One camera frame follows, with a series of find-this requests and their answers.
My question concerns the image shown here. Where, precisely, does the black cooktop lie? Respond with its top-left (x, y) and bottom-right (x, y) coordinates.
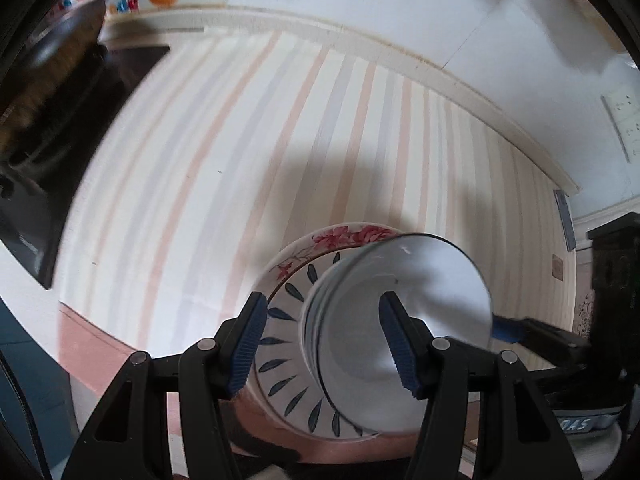
top-left (0, 42), bottom-right (172, 292)

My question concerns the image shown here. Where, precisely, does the white wall socket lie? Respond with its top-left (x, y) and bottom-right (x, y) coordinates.
top-left (600, 85), bottom-right (640, 163)

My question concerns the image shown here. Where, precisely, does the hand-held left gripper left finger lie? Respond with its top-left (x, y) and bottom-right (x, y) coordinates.
top-left (62, 291), bottom-right (269, 480)

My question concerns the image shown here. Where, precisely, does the white bowl black rim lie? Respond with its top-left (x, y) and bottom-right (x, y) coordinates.
top-left (300, 232), bottom-right (496, 436)

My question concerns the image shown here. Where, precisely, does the black ornate stand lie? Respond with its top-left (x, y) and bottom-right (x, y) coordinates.
top-left (575, 210), bottom-right (640, 356)

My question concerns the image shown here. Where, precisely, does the metal wok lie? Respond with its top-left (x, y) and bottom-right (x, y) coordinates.
top-left (0, 0), bottom-right (108, 166)

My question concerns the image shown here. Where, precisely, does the blue leaf pattern plate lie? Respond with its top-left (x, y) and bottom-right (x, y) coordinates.
top-left (252, 247), bottom-right (382, 441)

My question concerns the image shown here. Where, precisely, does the pink floral plate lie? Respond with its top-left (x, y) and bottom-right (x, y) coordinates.
top-left (247, 222), bottom-right (418, 447)

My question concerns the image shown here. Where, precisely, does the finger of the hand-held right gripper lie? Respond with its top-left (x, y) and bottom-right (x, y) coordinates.
top-left (491, 312), bottom-right (591, 361)

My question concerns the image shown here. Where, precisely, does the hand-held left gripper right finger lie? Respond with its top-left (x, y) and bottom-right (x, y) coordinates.
top-left (378, 291), bottom-right (583, 480)

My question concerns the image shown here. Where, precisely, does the striped table cover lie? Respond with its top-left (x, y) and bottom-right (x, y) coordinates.
top-left (50, 27), bottom-right (581, 480)

